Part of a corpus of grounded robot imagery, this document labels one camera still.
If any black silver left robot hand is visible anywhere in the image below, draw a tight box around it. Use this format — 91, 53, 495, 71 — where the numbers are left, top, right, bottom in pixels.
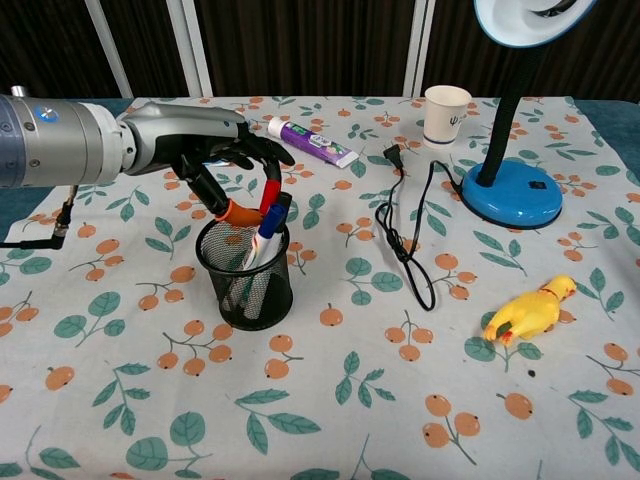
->
121, 103, 296, 227

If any red cap marker pen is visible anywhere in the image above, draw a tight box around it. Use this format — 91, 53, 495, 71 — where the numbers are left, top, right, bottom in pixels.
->
249, 179, 283, 236

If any black cap marker pen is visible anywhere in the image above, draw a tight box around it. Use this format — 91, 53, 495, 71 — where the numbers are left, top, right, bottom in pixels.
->
274, 190, 293, 226

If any blue capped marker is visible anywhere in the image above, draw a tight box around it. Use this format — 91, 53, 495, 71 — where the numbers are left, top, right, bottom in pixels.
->
239, 203, 287, 321

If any black mesh pen holder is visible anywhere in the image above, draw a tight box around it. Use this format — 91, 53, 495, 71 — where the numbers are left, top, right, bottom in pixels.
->
194, 217, 295, 331

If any purple white toothpaste tube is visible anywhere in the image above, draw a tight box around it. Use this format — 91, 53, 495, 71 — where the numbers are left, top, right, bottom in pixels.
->
266, 116, 360, 169

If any white paper cup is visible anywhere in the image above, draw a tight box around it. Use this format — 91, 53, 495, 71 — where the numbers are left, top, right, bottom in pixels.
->
423, 84, 473, 150

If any floral fruit print tablecloth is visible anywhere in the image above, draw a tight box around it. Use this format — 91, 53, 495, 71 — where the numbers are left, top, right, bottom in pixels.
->
0, 94, 640, 480

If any blue desk lamp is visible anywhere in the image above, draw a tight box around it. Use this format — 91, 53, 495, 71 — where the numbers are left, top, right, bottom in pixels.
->
460, 0, 599, 231

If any yellow rubber chicken toy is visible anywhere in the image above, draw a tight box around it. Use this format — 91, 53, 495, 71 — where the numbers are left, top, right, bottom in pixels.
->
482, 274, 577, 346

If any white partition frame post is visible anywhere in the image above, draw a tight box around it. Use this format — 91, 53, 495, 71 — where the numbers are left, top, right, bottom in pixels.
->
84, 0, 134, 99
402, 0, 436, 98
167, 0, 214, 98

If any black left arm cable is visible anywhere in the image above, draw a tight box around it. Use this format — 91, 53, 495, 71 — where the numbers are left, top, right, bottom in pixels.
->
0, 184, 80, 251

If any black lamp power cable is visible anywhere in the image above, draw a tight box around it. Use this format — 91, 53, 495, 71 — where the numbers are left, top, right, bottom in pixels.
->
374, 142, 469, 312

